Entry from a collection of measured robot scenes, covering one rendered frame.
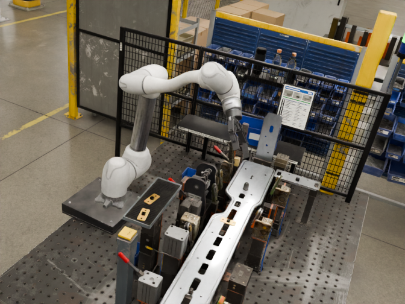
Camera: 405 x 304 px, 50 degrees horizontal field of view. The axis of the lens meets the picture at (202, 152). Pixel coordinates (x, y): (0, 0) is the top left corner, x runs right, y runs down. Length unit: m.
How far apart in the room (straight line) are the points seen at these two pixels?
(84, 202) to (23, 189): 1.50
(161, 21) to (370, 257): 2.83
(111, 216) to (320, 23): 6.80
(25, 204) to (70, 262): 1.62
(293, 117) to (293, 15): 5.90
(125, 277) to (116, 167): 0.76
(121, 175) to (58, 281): 0.68
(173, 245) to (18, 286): 0.81
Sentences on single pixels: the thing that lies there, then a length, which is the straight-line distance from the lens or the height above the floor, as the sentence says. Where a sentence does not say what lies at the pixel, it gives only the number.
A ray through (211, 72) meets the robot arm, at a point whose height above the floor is 1.80.
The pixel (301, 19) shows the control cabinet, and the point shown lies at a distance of 8.84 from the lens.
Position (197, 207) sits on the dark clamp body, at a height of 1.07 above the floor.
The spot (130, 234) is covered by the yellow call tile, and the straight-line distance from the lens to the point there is 1.96.
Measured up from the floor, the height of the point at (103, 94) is 0.41.
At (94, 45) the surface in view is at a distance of 4.86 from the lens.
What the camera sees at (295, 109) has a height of 1.29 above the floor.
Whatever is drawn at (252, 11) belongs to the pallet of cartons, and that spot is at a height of 1.05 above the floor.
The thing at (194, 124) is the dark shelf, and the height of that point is 1.03.
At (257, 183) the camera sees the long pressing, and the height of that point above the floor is 1.00.
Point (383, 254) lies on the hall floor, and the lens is 4.20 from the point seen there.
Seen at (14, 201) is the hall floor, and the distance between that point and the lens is 4.08.
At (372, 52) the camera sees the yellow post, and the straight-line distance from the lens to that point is 2.94.
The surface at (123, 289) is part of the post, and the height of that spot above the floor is 0.84.
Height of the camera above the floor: 2.47
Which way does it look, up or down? 31 degrees down
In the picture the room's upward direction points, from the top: 9 degrees clockwise
